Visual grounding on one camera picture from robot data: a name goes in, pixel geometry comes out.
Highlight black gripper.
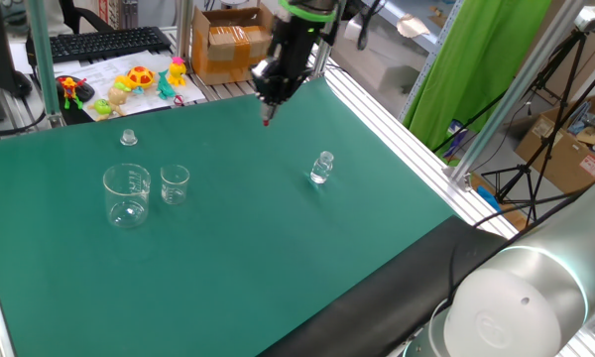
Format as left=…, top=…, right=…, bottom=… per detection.
left=250, top=16, right=329, bottom=121

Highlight taped cardboard box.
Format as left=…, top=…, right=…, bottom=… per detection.
left=190, top=3, right=275, bottom=86

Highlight small clear glass bottle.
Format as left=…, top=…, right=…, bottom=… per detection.
left=309, top=151, right=335, bottom=185

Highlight yellow chick toy pink bow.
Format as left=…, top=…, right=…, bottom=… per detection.
left=167, top=56, right=188, bottom=88

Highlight teal animal toy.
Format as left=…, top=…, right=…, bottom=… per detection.
left=156, top=68, right=178, bottom=100

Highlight orange yellow turtle toy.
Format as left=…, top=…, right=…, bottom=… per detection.
left=114, top=65, right=157, bottom=92

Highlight small glass beaker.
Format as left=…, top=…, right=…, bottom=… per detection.
left=160, top=164, right=191, bottom=206

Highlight crumpled white paper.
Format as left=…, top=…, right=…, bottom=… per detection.
left=396, top=13, right=431, bottom=39

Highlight grey metal shelf rack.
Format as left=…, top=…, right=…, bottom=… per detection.
left=361, top=0, right=466, bottom=123

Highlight green table mat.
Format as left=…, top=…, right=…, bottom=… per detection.
left=0, top=76, right=457, bottom=357

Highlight green toy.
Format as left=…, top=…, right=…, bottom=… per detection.
left=87, top=98, right=114, bottom=121

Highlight colourful plastic toys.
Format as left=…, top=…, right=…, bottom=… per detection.
left=66, top=49, right=207, bottom=123

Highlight black keyboard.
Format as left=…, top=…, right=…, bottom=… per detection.
left=26, top=25, right=173, bottom=64

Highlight large glass beaker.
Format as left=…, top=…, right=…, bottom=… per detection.
left=102, top=163, right=153, bottom=229

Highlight green cloth backdrop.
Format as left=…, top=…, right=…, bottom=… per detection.
left=401, top=0, right=552, bottom=154

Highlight red yellow toy figure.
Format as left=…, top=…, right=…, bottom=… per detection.
left=58, top=76, right=87, bottom=111

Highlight black chair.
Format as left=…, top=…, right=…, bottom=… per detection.
left=59, top=0, right=118, bottom=35

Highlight black rubber mat strip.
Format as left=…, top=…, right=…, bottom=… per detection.
left=257, top=215, right=510, bottom=357

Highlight black tripod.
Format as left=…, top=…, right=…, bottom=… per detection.
left=480, top=29, right=595, bottom=227

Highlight open cardboard box with items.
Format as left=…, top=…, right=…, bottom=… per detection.
left=514, top=92, right=595, bottom=195

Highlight aluminium frame post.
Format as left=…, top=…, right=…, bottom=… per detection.
left=310, top=24, right=339, bottom=79
left=445, top=0, right=589, bottom=192
left=175, top=0, right=195, bottom=61
left=27, top=0, right=64, bottom=129

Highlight green flange ring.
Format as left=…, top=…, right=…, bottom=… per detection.
left=277, top=0, right=339, bottom=24

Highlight aluminium profile table frame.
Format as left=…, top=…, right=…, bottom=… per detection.
left=0, top=24, right=595, bottom=357

